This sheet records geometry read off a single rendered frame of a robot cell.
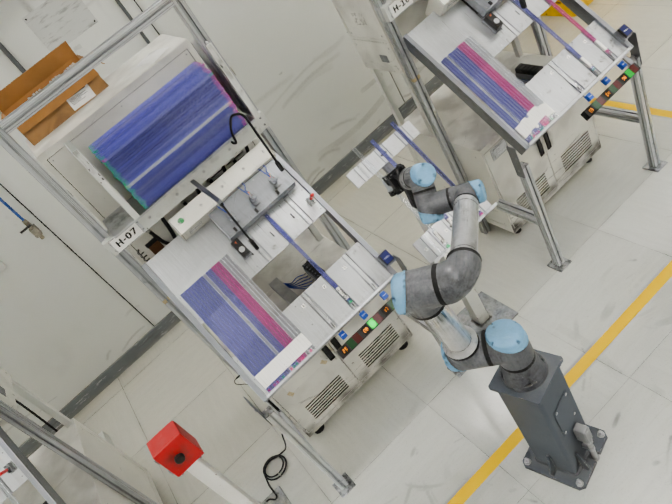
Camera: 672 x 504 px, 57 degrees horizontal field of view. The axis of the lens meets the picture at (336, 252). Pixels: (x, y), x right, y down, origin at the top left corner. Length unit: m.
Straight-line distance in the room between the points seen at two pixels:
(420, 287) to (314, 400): 1.38
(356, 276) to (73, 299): 2.18
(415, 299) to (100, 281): 2.75
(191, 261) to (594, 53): 1.92
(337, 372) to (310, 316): 0.59
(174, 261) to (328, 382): 0.93
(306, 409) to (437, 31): 1.78
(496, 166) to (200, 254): 1.45
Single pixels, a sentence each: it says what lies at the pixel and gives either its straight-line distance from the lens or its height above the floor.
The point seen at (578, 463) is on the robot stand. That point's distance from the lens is 2.53.
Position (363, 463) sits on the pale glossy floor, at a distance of 2.89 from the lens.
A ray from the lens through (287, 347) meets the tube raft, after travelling 2.33.
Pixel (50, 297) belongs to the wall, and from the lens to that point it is 4.07.
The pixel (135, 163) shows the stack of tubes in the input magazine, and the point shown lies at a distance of 2.30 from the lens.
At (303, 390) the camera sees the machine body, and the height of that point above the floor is 0.31.
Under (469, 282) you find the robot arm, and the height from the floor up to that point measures 1.13.
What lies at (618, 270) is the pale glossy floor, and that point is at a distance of 3.06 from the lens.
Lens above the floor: 2.29
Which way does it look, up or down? 36 degrees down
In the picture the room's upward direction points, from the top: 35 degrees counter-clockwise
